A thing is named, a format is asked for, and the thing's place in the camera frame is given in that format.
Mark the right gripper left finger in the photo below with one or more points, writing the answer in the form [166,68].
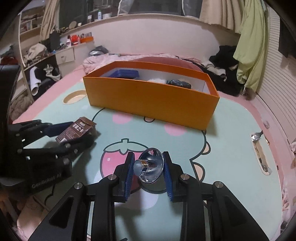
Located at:
[68,220]

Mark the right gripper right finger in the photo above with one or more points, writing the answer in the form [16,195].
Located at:
[228,218]

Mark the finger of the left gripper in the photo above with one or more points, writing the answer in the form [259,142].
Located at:
[24,133]
[71,149]

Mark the brown chocolate milk carton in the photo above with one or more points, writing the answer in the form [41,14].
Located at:
[76,130]

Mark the blue rectangular case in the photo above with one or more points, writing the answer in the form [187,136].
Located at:
[125,74]

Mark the white fluffy pompom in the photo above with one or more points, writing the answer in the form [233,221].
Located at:
[157,80]

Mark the black lace fabric item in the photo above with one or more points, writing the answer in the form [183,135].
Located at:
[179,83]

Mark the white drawer desk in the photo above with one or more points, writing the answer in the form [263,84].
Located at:
[67,59]

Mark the pink floral duvet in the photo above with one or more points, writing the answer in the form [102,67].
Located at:
[92,63]

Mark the orange cardboard box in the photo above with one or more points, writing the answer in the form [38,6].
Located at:
[192,108]

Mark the grey bundle on bed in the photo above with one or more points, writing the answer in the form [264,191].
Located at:
[99,50]

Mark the orange storage box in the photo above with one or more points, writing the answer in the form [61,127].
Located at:
[87,39]

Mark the dark red pillow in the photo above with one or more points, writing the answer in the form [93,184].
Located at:
[170,61]

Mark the black clothes pile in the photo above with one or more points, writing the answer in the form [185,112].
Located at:
[222,69]

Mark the light green hanging garment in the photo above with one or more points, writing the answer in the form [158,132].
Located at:
[251,48]

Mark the black hanging garment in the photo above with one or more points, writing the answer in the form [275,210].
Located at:
[286,44]

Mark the beige curtain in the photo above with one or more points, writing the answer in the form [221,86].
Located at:
[225,13]

